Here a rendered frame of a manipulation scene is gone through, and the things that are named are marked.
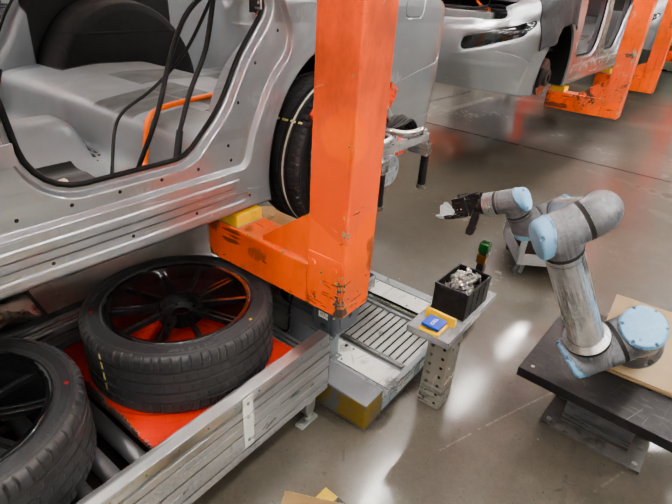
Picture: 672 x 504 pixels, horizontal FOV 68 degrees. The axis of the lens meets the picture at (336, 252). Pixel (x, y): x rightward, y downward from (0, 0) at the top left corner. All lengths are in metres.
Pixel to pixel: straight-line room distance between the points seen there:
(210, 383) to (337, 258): 0.57
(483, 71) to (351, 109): 3.13
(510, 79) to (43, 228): 3.79
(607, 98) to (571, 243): 4.06
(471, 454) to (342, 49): 1.50
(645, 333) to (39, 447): 1.79
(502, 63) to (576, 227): 3.14
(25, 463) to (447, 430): 1.43
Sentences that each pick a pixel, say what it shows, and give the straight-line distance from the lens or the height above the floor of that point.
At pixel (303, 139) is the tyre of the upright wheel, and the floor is 0.99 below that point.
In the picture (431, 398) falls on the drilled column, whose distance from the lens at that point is 2.19.
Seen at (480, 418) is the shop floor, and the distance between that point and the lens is 2.23.
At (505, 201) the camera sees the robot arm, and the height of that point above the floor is 0.85.
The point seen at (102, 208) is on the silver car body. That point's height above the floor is 0.91.
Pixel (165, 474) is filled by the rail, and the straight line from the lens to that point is 1.57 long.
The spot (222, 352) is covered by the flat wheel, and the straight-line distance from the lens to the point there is 1.65.
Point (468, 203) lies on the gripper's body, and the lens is 2.06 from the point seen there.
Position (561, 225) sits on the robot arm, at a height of 1.00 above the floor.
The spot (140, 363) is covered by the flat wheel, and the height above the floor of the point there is 0.49.
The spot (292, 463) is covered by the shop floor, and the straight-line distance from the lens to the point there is 1.96.
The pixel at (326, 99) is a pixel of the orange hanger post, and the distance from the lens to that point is 1.48.
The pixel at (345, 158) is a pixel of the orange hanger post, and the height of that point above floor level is 1.08.
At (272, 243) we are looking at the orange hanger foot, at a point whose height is 0.68.
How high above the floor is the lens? 1.54
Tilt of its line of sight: 29 degrees down
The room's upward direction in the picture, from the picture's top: 4 degrees clockwise
